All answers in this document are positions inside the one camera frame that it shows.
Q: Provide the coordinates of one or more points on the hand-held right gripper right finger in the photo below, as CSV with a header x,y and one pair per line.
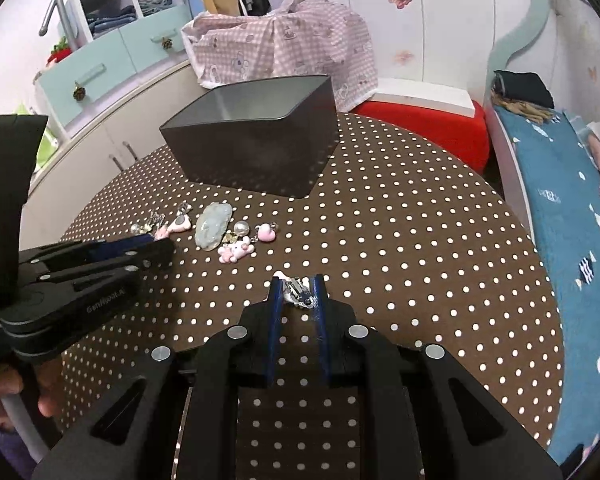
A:
x,y
322,320

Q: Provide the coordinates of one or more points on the pink bear charm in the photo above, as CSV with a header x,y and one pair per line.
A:
x,y
235,252

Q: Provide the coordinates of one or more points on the pink duck charm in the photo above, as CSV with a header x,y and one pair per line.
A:
x,y
266,234

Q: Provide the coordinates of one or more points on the clear plastic bag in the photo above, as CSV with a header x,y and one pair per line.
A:
x,y
580,130

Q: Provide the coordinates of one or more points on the silver clip pearl earring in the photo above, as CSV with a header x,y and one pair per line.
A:
x,y
295,290

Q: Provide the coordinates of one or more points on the teal and white bed frame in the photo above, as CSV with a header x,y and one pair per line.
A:
x,y
530,25

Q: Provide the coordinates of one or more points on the white wardrobe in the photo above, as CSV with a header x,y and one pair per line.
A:
x,y
455,20

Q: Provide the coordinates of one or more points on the pink checked cloth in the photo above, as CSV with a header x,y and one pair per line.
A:
x,y
280,45

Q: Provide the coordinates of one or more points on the teal drawer unit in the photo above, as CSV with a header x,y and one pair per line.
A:
x,y
130,50

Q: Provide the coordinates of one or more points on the pale green jade pendant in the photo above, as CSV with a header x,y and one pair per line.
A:
x,y
212,225

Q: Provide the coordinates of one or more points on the brown polka dot tablecloth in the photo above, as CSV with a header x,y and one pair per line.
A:
x,y
405,260

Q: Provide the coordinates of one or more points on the clear bead charm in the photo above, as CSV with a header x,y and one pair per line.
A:
x,y
241,228

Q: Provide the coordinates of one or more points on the small pink charm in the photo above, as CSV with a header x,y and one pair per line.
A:
x,y
161,232

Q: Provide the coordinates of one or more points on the pinecone drawer knob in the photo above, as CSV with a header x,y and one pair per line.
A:
x,y
79,93
167,43

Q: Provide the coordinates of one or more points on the white flat box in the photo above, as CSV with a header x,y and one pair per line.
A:
x,y
420,92

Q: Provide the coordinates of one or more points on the tan cloth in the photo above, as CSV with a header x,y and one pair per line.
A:
x,y
525,111

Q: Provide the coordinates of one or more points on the silver hair clip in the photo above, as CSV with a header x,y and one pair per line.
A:
x,y
181,222

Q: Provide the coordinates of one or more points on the blue printed bed sheet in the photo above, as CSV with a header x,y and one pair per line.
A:
x,y
565,220

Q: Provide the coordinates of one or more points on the red stool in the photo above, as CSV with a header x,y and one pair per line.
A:
x,y
430,130

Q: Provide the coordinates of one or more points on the dark grey metal box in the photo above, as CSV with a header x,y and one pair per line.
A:
x,y
260,150

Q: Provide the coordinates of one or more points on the black folded cloth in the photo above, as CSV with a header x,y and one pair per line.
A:
x,y
525,87

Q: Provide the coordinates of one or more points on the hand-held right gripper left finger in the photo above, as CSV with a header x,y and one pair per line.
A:
x,y
275,310

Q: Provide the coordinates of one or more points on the folded blue jeans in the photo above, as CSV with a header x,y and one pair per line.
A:
x,y
112,22

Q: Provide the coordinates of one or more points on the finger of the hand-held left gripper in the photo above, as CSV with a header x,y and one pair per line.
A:
x,y
105,300
120,247

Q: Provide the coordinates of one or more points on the red and green toy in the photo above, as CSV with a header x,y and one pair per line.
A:
x,y
60,51

